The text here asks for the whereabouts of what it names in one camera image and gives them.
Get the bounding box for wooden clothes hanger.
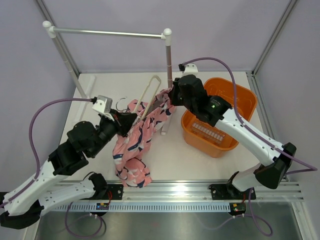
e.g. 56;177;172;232
115;74;162;121

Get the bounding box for pink shark print shorts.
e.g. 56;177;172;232
112;88;176;188

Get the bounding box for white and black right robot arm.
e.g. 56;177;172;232
168;74;297;199

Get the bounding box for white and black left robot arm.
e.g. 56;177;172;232
0;110;137;230

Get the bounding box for metal clothes rack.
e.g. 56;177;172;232
41;20;181;136

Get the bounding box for orange plastic basket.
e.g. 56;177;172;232
181;77;258;158

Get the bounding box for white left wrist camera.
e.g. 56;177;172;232
91;95;114;121

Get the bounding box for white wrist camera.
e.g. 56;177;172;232
178;63;199;78
91;95;114;121

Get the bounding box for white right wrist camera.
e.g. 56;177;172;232
178;63;199;78

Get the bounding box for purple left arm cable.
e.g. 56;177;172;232
0;97;108;237

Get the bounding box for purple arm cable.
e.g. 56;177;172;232
0;97;108;237
183;57;318;237

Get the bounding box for white slotted cable duct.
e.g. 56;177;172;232
55;202;231;213

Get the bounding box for aluminium mounting rail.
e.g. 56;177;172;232
121;180;304;203

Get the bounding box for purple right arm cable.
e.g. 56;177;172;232
183;57;318;237

